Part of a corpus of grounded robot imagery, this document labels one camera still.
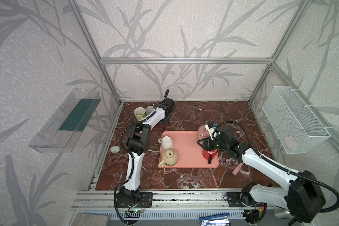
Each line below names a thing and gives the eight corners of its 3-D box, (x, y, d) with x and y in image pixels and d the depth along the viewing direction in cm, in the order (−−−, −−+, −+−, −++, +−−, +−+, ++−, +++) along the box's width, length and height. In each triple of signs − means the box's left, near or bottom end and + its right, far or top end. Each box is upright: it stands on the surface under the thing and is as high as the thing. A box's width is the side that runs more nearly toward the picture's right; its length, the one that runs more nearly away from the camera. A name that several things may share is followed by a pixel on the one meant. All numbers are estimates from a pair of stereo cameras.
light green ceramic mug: (138, 122, 109) (135, 113, 100) (136, 118, 112) (132, 109, 103) (147, 118, 112) (145, 109, 103) (145, 114, 115) (142, 104, 106)
